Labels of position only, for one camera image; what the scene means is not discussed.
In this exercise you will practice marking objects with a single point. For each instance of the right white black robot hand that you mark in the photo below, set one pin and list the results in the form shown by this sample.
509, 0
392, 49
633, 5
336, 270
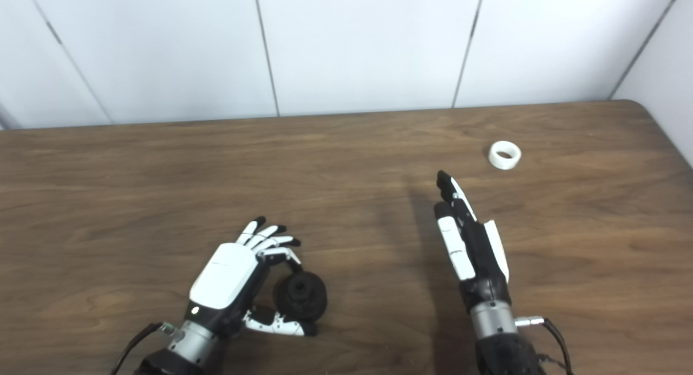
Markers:
476, 250

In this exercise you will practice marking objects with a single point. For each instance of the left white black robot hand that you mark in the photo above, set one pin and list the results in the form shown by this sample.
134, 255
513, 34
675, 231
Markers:
224, 275

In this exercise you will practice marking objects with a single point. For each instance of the round black plastic part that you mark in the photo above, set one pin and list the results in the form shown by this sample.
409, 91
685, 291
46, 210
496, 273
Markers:
303, 296

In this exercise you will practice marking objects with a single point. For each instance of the grey wall corner post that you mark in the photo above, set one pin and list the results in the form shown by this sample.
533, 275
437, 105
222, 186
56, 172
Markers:
4, 119

